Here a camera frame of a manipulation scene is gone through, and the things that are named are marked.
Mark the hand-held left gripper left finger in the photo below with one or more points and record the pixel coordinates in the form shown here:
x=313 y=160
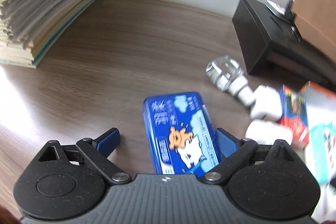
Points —
x=109 y=138

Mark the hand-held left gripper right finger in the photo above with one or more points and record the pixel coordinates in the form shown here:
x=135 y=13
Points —
x=225 y=142

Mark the blue tissue pack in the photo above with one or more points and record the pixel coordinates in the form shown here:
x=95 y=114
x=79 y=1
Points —
x=178 y=134

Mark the orange and white cardboard box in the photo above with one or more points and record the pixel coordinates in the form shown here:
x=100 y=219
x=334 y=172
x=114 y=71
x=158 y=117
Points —
x=320 y=106

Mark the white cube adapter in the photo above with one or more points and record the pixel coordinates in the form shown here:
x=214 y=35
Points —
x=266 y=103
x=265 y=132

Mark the red playing card box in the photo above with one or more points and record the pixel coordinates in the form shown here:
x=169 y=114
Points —
x=295 y=113

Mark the green and white bandage box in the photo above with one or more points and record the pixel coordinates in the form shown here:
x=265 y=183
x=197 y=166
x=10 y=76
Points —
x=324 y=150

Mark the black desk riser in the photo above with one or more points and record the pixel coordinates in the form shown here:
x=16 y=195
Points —
x=260 y=37

